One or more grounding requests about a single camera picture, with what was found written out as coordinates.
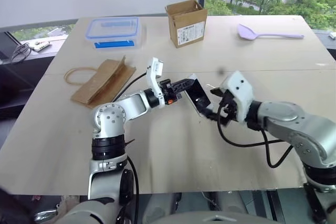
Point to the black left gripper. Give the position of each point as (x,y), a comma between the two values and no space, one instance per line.
(169,94)

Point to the folded brown paper bag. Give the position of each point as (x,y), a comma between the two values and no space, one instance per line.
(105,82)

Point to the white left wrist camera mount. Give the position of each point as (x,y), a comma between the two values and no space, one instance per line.
(153,77)

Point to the white smartphone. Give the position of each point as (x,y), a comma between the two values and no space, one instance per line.
(214,100)
(198,94)

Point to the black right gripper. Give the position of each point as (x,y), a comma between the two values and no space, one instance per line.
(229,110)

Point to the open cardboard box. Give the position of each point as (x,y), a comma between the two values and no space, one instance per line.
(187,28)

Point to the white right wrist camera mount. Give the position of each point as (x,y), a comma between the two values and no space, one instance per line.
(240,90)

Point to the purple plastic rice spoon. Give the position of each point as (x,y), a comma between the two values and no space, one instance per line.
(246,32)

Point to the clear container with blue lid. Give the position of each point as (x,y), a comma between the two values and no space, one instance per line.
(113,31)

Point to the small white electronic device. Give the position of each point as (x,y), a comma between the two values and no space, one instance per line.
(39,45)

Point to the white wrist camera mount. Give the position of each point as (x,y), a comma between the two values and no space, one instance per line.
(240,90)
(153,77)

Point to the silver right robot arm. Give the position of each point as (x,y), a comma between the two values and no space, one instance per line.
(283,113)

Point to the grey robot chest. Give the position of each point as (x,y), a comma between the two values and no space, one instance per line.
(210,217)

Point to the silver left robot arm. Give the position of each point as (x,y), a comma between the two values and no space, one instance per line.
(109,119)

